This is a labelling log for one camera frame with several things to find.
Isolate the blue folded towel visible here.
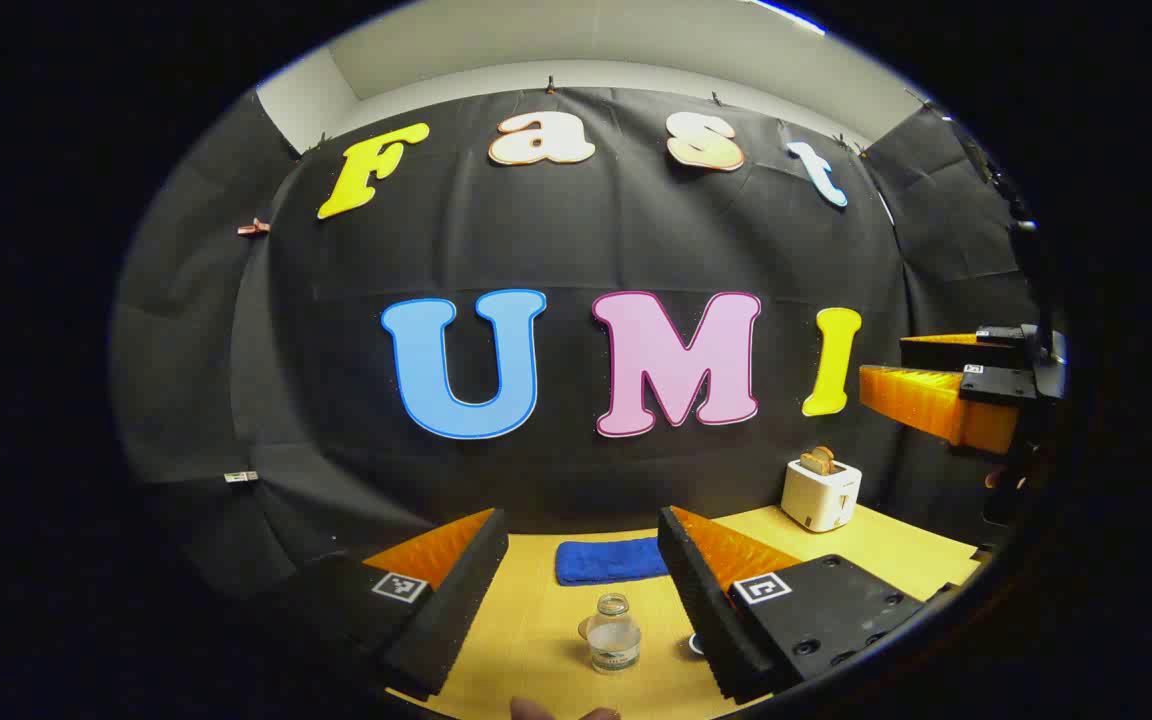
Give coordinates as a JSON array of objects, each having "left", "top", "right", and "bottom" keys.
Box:
[{"left": 555, "top": 538, "right": 670, "bottom": 587}]

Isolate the clear plastic water bottle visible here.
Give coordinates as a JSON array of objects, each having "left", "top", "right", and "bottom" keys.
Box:
[{"left": 586, "top": 592, "right": 643, "bottom": 675}]

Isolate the white toaster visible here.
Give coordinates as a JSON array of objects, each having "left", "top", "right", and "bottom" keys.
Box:
[{"left": 781, "top": 457, "right": 864, "bottom": 533}]

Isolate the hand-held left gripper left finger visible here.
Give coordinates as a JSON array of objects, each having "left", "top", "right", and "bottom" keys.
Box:
[{"left": 261, "top": 507, "right": 511, "bottom": 701}]

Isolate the black backdrop cloth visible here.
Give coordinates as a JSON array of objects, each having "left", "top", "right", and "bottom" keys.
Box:
[{"left": 111, "top": 88, "right": 1047, "bottom": 601}]

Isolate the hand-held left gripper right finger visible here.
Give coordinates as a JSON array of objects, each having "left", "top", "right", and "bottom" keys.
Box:
[{"left": 656, "top": 505, "right": 962, "bottom": 703}]

